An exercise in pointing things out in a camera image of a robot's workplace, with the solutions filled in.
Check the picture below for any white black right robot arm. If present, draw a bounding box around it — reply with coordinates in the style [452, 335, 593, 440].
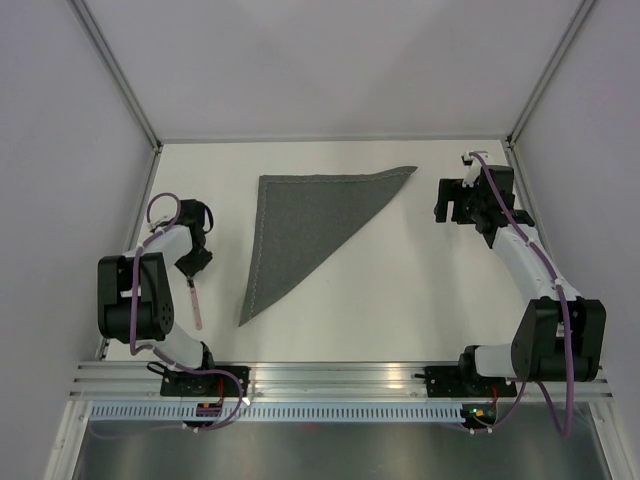
[434, 161, 606, 395]

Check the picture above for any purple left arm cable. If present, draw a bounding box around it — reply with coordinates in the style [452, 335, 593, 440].
[87, 193, 251, 440]

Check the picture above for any aluminium post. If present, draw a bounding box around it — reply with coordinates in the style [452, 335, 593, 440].
[67, 0, 162, 153]
[505, 0, 600, 149]

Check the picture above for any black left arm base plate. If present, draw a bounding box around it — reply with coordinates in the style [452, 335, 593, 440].
[160, 365, 250, 398]

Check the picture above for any aluminium post back left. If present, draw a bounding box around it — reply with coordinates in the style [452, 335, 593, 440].
[67, 0, 162, 153]

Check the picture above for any white slotted cable duct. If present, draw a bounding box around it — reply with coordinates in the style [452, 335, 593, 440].
[90, 401, 463, 423]

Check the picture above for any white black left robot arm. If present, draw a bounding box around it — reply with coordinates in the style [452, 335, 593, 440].
[97, 199, 218, 396]

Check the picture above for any aluminium post back right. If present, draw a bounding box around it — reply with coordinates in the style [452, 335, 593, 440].
[505, 0, 600, 149]

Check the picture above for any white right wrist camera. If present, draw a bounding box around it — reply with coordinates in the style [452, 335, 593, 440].
[461, 151, 491, 188]

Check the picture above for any aluminium frame rail front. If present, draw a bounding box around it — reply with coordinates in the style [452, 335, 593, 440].
[68, 360, 614, 401]

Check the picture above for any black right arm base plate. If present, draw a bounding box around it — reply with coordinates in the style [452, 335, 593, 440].
[416, 366, 518, 399]

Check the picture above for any grey cloth napkin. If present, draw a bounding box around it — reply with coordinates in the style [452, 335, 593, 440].
[239, 166, 418, 326]

